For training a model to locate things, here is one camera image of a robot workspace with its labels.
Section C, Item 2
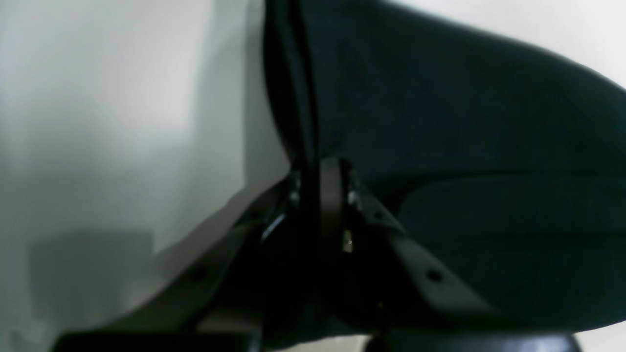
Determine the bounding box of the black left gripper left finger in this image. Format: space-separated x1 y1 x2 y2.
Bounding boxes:
53 172 300 350

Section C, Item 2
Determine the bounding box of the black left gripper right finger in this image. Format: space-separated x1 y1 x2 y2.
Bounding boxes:
320 158 581 352

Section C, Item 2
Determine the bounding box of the black T-shirt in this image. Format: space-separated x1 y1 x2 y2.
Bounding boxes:
263 0 625 348

